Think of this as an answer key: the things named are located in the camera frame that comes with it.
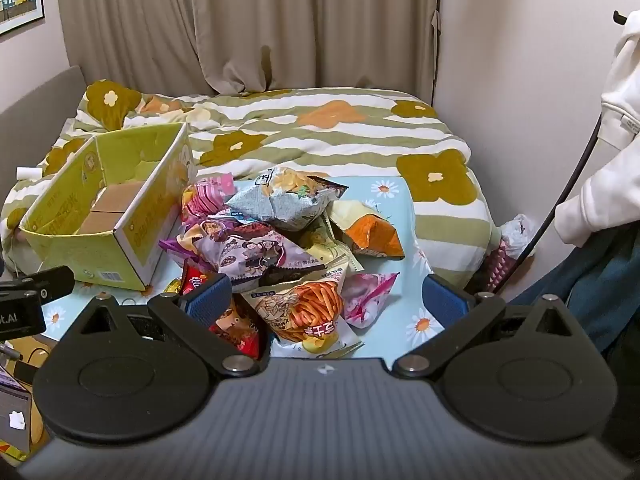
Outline white plastic bag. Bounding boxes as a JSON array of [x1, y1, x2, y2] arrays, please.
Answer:
[[497, 214, 538, 251]]

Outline white hanging jacket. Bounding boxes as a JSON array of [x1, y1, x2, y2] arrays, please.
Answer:
[[555, 7, 640, 248]]

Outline red snack bag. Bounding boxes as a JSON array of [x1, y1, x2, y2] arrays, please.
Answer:
[[177, 260, 268, 361]]

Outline grey-blue chip bag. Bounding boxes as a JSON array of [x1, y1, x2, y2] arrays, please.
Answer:
[[225, 165, 349, 233]]

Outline pink and white snack bag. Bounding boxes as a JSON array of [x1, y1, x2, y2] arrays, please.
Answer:
[[342, 270, 401, 328]]

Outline pink striped snack bag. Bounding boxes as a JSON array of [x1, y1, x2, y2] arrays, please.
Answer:
[[180, 172, 236, 226]]

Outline teal hanging garment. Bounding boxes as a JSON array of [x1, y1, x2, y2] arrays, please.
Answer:
[[507, 225, 640, 356]]

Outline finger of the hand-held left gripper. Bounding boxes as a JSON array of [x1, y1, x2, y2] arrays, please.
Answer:
[[0, 266, 76, 306]]

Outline floral striped blanket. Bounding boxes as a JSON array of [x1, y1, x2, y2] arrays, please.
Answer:
[[0, 80, 496, 286]]

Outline yellow-green cardboard box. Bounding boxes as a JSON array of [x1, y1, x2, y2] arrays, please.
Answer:
[[20, 122, 196, 292]]

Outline pale yellow corn snack bag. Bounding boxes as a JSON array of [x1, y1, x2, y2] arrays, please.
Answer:
[[300, 210, 366, 271]]

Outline grey bed headboard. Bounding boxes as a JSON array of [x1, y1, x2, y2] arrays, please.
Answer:
[[0, 65, 86, 201]]

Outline beige curtain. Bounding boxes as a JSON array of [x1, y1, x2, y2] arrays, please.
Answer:
[[52, 0, 443, 98]]

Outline orange fries snack bag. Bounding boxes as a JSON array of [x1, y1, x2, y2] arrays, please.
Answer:
[[240, 255, 363, 358]]

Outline lavender cartoon snack bag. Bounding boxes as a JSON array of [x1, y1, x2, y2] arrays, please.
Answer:
[[182, 215, 321, 288]]

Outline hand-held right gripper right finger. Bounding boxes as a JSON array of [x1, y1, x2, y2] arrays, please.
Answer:
[[392, 274, 588, 378]]

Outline grey device with white sticker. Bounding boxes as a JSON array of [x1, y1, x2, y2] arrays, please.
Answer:
[[0, 365, 33, 456]]

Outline purple potato chip bag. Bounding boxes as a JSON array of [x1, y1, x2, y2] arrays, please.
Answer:
[[159, 235, 201, 263]]

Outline black cable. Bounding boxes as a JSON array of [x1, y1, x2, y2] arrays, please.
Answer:
[[492, 112, 603, 293]]

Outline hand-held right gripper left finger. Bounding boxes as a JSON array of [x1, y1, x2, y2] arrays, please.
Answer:
[[60, 272, 263, 376]]

